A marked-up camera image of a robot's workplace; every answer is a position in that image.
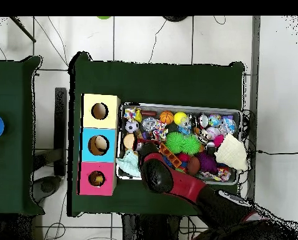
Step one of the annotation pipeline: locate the mint green cloth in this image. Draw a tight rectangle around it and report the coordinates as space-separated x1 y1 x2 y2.
116 149 142 179

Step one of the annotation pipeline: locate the yellow plush toy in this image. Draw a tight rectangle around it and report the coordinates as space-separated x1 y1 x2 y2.
91 173 104 186

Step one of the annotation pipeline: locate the cream yellow cloth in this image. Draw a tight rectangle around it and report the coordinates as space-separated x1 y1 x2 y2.
215 132 249 173

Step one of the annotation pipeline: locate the wooden box with three holes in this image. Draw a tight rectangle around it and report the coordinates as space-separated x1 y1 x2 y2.
78 93 122 196

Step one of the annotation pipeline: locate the clear mesh bin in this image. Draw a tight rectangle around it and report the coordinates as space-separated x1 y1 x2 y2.
117 102 242 186

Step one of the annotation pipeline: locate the colourful patterned fabric toy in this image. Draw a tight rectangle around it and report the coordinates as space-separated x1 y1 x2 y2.
149 121 169 143

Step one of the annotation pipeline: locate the small soccer ball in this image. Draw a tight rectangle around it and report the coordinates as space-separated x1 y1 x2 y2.
124 119 139 134

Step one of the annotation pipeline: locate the bright orange mini basketball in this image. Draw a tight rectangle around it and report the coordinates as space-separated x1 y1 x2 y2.
159 110 174 126

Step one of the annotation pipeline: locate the green spiky ball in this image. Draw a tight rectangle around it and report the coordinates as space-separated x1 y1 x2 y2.
182 134 202 156
165 132 187 154

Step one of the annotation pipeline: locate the orange yellow plastic toy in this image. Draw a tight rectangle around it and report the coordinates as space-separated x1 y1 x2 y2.
159 144 184 169

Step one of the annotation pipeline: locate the yellow ball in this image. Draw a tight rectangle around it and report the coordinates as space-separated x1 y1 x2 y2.
173 111 188 126

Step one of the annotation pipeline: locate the purple spiky ball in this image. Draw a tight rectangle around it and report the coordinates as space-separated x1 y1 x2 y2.
196 152 219 174

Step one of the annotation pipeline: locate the black floor cable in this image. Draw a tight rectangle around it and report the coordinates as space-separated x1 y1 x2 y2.
256 149 298 156

